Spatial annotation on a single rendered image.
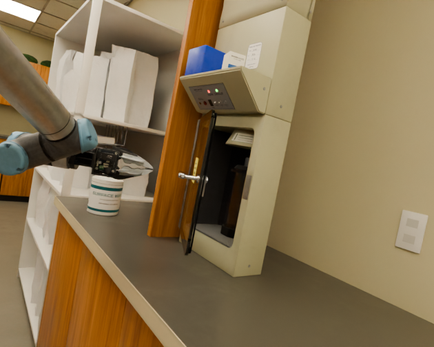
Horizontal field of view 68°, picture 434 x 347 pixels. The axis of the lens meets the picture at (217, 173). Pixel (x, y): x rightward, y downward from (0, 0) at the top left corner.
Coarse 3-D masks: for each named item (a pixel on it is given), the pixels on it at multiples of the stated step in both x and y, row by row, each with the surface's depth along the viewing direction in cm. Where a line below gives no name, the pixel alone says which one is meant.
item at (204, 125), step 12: (204, 120) 98; (204, 132) 92; (204, 144) 88; (204, 156) 84; (192, 168) 106; (204, 168) 84; (192, 192) 94; (192, 204) 89; (192, 216) 85; (180, 228) 109; (192, 228) 85
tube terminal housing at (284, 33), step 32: (224, 32) 110; (256, 32) 96; (288, 32) 89; (288, 64) 91; (288, 96) 93; (224, 128) 111; (256, 128) 91; (288, 128) 95; (256, 160) 90; (256, 192) 92; (256, 224) 94; (224, 256) 96; (256, 256) 96
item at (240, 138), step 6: (234, 132) 104; (240, 132) 101; (246, 132) 100; (252, 132) 100; (234, 138) 102; (240, 138) 100; (246, 138) 99; (252, 138) 99; (228, 144) 110; (234, 144) 100; (240, 144) 99; (246, 144) 99
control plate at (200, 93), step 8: (192, 88) 105; (200, 88) 101; (208, 88) 98; (216, 88) 95; (224, 88) 92; (200, 96) 104; (208, 96) 101; (216, 96) 98; (224, 96) 95; (208, 104) 104; (216, 104) 100; (224, 104) 97; (232, 104) 94
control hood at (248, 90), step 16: (192, 80) 102; (208, 80) 95; (224, 80) 90; (240, 80) 85; (256, 80) 85; (192, 96) 108; (240, 96) 89; (256, 96) 86; (224, 112) 101; (240, 112) 95; (256, 112) 89
